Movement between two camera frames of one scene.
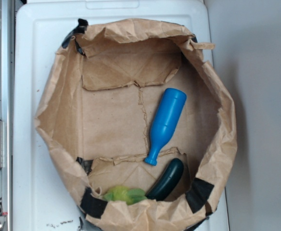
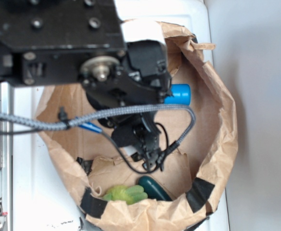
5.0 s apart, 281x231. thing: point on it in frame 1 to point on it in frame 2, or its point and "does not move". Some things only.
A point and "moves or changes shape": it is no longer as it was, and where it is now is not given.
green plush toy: (123, 193) does not move
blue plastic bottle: (164, 124) moves or changes shape
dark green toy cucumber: (168, 181) to (153, 189)
